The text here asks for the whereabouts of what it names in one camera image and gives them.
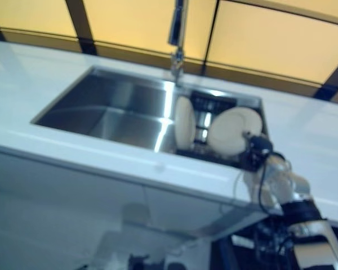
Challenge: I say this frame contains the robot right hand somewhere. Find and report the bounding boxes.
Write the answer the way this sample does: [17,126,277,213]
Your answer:
[242,129,273,171]

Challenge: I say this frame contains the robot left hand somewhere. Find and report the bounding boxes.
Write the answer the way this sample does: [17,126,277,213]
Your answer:
[128,254,152,270]

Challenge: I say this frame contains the cream ceramic plate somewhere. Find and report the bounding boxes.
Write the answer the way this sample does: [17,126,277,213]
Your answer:
[210,107,263,158]
[174,96,197,150]

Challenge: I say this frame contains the white cabinet door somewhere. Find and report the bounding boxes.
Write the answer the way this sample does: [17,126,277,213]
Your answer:
[143,184,269,255]
[0,146,149,270]

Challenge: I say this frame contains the black dish rack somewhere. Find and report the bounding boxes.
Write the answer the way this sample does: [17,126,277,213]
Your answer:
[175,89,261,170]

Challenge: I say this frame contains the chrome kitchen faucet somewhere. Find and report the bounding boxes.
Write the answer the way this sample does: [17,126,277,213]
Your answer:
[168,0,190,85]

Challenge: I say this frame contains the stainless steel sink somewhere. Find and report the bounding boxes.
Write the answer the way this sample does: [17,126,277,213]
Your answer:
[30,66,269,173]

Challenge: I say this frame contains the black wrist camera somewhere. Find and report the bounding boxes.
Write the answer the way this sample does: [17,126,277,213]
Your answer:
[250,136,274,156]

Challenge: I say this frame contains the yellow backlit window wall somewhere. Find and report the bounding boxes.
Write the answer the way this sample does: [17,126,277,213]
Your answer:
[0,0,338,107]

